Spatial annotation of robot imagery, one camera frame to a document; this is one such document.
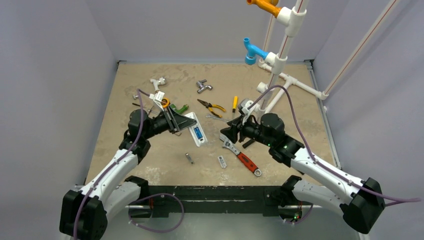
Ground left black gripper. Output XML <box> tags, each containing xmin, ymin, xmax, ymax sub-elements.
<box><xmin>143</xmin><ymin>105</ymin><xmax>196</xmax><ymax>140</ymax></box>

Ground blue battery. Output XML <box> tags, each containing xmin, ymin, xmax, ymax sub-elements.
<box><xmin>194</xmin><ymin>127</ymin><xmax>203</xmax><ymax>141</ymax></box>

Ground white remote control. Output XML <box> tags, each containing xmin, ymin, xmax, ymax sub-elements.
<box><xmin>184</xmin><ymin>111</ymin><xmax>208</xmax><ymax>147</ymax></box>

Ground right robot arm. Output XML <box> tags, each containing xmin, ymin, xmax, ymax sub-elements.
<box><xmin>220</xmin><ymin>113</ymin><xmax>386</xmax><ymax>234</ymax></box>

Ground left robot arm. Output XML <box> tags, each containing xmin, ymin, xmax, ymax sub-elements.
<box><xmin>59</xmin><ymin>107</ymin><xmax>199</xmax><ymax>240</ymax></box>

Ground green plastic faucet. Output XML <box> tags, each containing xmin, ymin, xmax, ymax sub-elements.
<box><xmin>170</xmin><ymin>104</ymin><xmax>189</xmax><ymax>115</ymax></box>

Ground orange tape measure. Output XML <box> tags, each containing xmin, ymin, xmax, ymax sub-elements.
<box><xmin>160</xmin><ymin>97</ymin><xmax>170</xmax><ymax>108</ymax></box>

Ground silver combination wrench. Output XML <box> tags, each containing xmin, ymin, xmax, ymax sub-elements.
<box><xmin>205</xmin><ymin>114</ymin><xmax>230</xmax><ymax>123</ymax></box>

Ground red adjustable wrench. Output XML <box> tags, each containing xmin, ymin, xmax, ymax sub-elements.
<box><xmin>219</xmin><ymin>133</ymin><xmax>262</xmax><ymax>177</ymax></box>

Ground silver metal transceiver module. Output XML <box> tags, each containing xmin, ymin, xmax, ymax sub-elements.
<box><xmin>185</xmin><ymin>152</ymin><xmax>194</xmax><ymax>165</ymax></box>

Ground white plastic faucet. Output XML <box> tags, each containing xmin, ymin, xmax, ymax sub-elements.
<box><xmin>149</xmin><ymin>77</ymin><xmax>167</xmax><ymax>93</ymax></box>

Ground chrome faucet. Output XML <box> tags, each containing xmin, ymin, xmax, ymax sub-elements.
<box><xmin>196</xmin><ymin>79</ymin><xmax>213</xmax><ymax>94</ymax></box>

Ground blue pipe tap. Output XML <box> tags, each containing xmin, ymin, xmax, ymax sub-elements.
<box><xmin>243</xmin><ymin>37</ymin><xmax>269</xmax><ymax>65</ymax></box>

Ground white PVC pipe stand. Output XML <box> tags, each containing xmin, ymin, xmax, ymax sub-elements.
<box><xmin>253</xmin><ymin>0</ymin><xmax>329</xmax><ymax>117</ymax></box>

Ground orange pipe fitting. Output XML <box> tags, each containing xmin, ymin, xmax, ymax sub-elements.
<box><xmin>246</xmin><ymin>0</ymin><xmax>282</xmax><ymax>18</ymax></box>

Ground black handled hammer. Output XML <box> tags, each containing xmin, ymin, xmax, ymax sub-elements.
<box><xmin>242</xmin><ymin>139</ymin><xmax>256</xmax><ymax>149</ymax></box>

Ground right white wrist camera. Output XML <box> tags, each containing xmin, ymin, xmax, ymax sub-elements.
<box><xmin>238</xmin><ymin>98</ymin><xmax>254</xmax><ymax>125</ymax></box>

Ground yellow handled screwdriver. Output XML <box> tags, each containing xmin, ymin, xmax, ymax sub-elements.
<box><xmin>231</xmin><ymin>96</ymin><xmax>238</xmax><ymax>113</ymax></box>

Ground yellow handled pliers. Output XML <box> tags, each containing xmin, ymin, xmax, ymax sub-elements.
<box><xmin>197</xmin><ymin>99</ymin><xmax>227</xmax><ymax>118</ymax></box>

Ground aluminium rail frame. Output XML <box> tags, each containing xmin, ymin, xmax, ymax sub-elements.
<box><xmin>67</xmin><ymin>185</ymin><xmax>363</xmax><ymax>210</ymax></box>

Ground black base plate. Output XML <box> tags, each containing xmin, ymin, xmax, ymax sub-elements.
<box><xmin>126</xmin><ymin>185</ymin><xmax>310</xmax><ymax>222</ymax></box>

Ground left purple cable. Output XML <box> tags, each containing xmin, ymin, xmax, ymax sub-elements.
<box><xmin>72</xmin><ymin>88</ymin><xmax>185</xmax><ymax>239</ymax></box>

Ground purple cable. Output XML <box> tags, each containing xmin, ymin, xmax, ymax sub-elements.
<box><xmin>247</xmin><ymin>85</ymin><xmax>422</xmax><ymax>226</ymax></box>
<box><xmin>72</xmin><ymin>88</ymin><xmax>185</xmax><ymax>239</ymax></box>

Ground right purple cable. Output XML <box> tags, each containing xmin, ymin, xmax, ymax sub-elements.
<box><xmin>247</xmin><ymin>85</ymin><xmax>422</xmax><ymax>226</ymax></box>

